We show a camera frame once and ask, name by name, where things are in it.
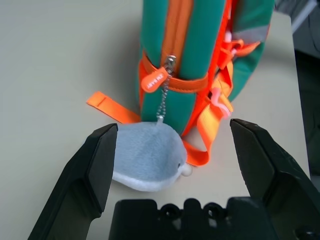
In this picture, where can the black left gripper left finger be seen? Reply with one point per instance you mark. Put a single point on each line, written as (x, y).
(82, 180)

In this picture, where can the orange and teal backpack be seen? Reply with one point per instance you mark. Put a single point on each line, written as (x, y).
(200, 50)

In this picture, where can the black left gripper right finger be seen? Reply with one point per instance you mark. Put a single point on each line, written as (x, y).
(275, 180)

